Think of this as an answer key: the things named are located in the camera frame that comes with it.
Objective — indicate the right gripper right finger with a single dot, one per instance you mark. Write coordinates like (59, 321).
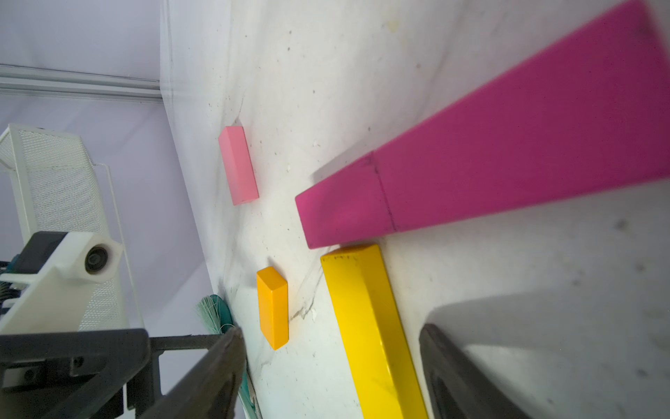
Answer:
(457, 387)

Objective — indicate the green dustpan brush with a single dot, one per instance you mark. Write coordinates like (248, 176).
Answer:
(216, 316)

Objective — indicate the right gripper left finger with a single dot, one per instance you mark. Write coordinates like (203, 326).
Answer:
(209, 390)

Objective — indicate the upper white mesh shelf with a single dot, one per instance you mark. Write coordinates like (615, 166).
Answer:
(56, 188)

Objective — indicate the magenta block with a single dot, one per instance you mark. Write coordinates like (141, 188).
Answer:
(590, 113)
(348, 206)

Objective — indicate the orange block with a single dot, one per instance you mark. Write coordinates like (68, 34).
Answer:
(273, 305)

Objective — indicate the yellow block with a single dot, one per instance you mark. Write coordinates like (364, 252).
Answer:
(374, 340)

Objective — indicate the pink block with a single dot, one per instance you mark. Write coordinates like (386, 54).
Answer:
(237, 164)

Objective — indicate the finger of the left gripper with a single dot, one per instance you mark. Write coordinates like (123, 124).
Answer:
(69, 375)
(163, 371)

